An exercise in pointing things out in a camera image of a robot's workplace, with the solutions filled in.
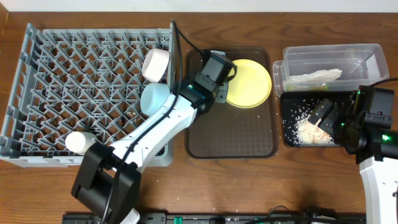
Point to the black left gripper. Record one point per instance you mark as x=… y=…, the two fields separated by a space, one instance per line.
x=222 y=92

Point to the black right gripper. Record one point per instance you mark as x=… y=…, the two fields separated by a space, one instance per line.
x=326 y=124

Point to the yellow plastic plate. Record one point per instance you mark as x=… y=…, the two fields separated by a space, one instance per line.
x=250 y=86

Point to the green snack wrapper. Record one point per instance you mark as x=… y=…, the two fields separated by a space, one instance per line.
x=292 y=87

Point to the blue plastic bowl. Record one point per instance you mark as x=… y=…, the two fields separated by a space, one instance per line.
x=153 y=97

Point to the white plastic cup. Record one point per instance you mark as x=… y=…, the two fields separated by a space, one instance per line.
x=79 y=142

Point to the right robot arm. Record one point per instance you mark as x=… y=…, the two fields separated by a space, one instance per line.
x=364 y=130

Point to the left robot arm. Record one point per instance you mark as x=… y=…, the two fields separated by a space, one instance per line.
x=108 y=180

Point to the black waste tray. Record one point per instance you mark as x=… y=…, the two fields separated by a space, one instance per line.
x=340 y=98

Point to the pile of rice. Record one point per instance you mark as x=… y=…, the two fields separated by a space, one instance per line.
x=298 y=132

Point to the clear plastic bin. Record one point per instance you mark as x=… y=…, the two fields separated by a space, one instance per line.
x=361 y=64

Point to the dark brown serving tray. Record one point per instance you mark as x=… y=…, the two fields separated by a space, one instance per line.
x=227 y=132

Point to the grey plastic dish rack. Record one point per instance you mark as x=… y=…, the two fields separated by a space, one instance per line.
x=75 y=80

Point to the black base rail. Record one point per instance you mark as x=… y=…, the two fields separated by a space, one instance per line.
x=276 y=214

